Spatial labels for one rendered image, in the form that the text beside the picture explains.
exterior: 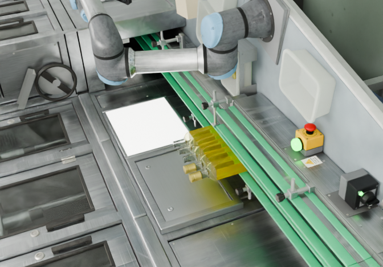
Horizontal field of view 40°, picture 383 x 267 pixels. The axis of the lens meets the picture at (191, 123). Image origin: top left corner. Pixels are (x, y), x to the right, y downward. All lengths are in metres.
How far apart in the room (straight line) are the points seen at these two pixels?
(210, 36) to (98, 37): 0.40
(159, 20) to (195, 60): 0.89
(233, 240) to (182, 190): 0.31
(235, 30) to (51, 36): 1.12
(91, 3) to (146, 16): 0.76
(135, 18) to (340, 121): 1.41
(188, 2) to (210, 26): 0.73
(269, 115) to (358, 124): 0.48
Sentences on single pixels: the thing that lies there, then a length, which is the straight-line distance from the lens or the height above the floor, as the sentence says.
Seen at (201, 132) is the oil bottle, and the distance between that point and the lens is 2.18.
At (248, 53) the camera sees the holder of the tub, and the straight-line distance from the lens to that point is 2.14.
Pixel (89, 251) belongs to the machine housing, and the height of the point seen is 1.58.
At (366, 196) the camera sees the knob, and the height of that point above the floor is 0.81.
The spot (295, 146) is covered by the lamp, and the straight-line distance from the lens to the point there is 1.83.
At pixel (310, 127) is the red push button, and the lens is 1.82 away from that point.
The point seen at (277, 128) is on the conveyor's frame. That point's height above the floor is 0.83.
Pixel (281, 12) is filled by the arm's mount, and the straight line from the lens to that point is 1.87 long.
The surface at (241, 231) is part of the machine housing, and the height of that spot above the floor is 1.04.
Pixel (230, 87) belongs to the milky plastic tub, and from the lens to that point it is 2.29.
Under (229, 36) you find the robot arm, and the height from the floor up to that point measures 0.93.
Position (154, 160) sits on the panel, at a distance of 2.31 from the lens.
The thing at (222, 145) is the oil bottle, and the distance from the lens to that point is 2.10.
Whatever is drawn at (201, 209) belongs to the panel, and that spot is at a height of 1.14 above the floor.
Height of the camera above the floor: 1.66
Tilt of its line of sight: 16 degrees down
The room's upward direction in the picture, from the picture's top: 105 degrees counter-clockwise
